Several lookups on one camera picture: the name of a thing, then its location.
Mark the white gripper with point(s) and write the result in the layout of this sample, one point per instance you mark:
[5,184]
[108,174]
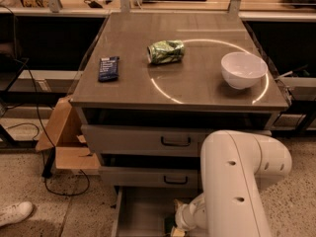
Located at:
[182,215]

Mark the green yellow sponge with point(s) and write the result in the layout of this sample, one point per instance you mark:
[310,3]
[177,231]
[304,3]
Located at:
[169,226]

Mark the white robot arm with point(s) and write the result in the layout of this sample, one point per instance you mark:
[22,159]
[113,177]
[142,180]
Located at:
[234,166]

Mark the open bottom grey drawer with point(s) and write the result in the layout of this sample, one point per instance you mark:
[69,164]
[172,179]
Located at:
[141,211]

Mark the middle grey drawer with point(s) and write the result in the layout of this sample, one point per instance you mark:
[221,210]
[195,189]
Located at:
[147,177]

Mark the top grey drawer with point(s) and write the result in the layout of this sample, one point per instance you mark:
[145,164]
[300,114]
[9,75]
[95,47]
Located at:
[142,140]

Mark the grey drawer cabinet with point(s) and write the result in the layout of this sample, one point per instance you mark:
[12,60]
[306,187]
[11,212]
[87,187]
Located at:
[190,93]

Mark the brown cardboard box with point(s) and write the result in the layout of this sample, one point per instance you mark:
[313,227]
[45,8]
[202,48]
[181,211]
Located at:
[63,139]

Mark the white bowl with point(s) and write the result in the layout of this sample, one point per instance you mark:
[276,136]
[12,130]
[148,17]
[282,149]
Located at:
[242,70]

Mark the white sneaker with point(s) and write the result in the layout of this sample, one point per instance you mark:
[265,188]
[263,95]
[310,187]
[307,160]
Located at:
[15,213]

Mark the dark blue snack bar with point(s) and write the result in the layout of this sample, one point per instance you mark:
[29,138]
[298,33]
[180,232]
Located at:
[108,69]

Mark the black middle drawer handle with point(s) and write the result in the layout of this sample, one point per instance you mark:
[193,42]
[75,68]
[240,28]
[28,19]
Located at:
[182,181]

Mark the black drawer handle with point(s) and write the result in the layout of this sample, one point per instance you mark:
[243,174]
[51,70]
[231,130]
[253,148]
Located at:
[175,143]
[182,181]

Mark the black top drawer handle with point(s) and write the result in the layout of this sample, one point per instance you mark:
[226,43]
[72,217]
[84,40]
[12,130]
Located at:
[175,143]

